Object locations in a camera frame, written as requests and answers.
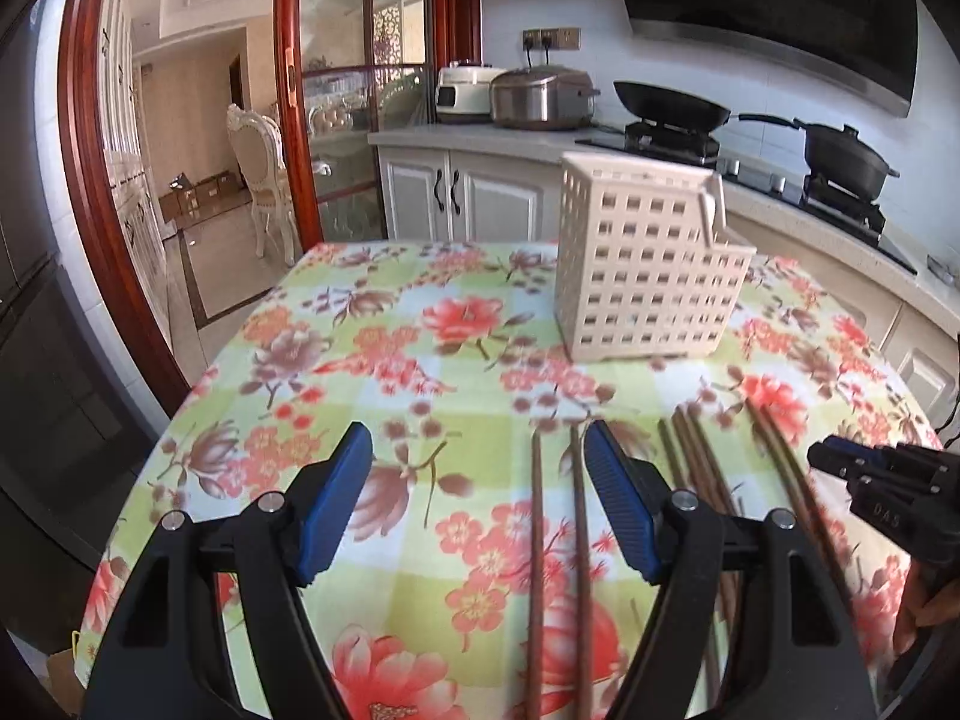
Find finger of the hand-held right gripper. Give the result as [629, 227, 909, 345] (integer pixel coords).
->
[825, 435, 960, 479]
[808, 441, 871, 481]

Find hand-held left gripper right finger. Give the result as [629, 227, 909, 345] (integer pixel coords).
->
[583, 420, 878, 720]

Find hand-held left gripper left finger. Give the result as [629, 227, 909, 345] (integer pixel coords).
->
[79, 420, 376, 720]

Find brown wooden chopstick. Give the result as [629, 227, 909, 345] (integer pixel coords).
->
[523, 433, 545, 720]
[568, 426, 595, 720]

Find bunch of brown chopsticks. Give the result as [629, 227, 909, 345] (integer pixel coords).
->
[658, 388, 856, 720]

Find cream perforated utensil holder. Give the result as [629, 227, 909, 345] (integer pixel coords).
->
[555, 151, 757, 362]

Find person's right hand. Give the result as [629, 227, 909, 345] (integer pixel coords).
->
[892, 561, 960, 657]

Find floral checked tablecloth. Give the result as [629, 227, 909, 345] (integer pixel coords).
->
[79, 240, 946, 720]

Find black glass gas stove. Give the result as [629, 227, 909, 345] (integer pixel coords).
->
[576, 120, 920, 275]

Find black lidded pot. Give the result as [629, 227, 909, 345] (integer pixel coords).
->
[802, 124, 901, 200]

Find dark refrigerator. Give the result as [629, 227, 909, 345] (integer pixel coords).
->
[0, 0, 177, 653]

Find white base cabinet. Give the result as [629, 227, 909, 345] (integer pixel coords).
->
[379, 146, 960, 421]

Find cardboard boxes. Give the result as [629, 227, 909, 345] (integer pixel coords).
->
[159, 172, 248, 224]

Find white ornate dining chair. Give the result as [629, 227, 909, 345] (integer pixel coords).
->
[226, 103, 297, 265]

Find black wok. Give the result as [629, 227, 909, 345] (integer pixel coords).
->
[613, 80, 807, 132]

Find white stone kitchen countertop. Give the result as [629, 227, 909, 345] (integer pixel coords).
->
[367, 124, 960, 331]

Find stainless steel rice cooker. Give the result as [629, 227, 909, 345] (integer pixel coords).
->
[490, 66, 601, 130]

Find red framed glass sliding door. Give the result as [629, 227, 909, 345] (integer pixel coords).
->
[274, 0, 436, 256]

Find white pressure cooker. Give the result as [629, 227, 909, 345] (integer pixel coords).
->
[435, 60, 507, 125]

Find white hallway cabinet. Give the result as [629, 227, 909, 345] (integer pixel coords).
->
[97, 0, 173, 331]

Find black range hood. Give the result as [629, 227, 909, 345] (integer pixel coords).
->
[606, 0, 920, 119]

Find white carved lattice screen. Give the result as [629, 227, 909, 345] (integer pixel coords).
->
[373, 4, 428, 65]

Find red wooden door frame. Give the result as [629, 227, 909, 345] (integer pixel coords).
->
[58, 0, 192, 410]

